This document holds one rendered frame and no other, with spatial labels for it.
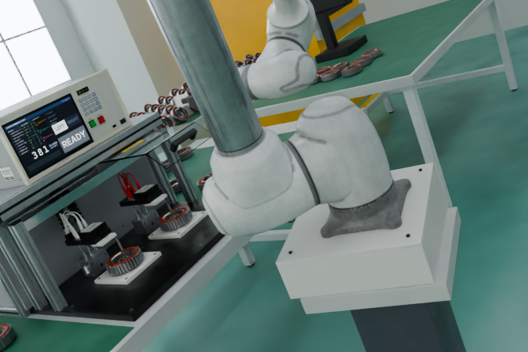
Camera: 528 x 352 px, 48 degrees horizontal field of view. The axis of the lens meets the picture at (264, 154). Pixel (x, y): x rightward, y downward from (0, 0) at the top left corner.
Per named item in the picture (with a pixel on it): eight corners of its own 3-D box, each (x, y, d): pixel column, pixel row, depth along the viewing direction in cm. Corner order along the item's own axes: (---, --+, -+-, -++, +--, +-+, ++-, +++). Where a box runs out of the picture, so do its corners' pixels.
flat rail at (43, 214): (166, 140, 208) (163, 133, 207) (22, 235, 162) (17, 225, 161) (163, 141, 208) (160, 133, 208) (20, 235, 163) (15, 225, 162)
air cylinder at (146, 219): (162, 222, 205) (155, 208, 203) (147, 234, 199) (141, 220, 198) (152, 223, 208) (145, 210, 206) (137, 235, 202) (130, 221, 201)
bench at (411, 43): (525, 85, 430) (499, -15, 409) (456, 215, 293) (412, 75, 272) (387, 111, 497) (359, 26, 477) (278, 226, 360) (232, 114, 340)
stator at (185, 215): (199, 212, 196) (194, 203, 195) (182, 229, 187) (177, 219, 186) (173, 217, 202) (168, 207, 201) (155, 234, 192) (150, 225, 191)
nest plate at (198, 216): (208, 214, 196) (207, 210, 195) (181, 238, 185) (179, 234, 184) (177, 216, 205) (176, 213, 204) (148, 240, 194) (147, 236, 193)
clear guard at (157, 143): (214, 135, 190) (207, 119, 189) (166, 169, 173) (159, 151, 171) (147, 148, 210) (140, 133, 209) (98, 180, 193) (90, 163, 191)
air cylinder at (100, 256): (112, 262, 187) (104, 247, 185) (95, 276, 181) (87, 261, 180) (103, 262, 190) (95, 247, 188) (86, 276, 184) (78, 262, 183)
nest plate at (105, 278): (162, 254, 178) (160, 251, 177) (127, 284, 167) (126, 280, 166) (130, 255, 187) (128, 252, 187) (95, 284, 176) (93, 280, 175)
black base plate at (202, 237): (264, 197, 197) (262, 192, 196) (134, 321, 149) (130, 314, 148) (168, 207, 225) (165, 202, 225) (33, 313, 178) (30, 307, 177)
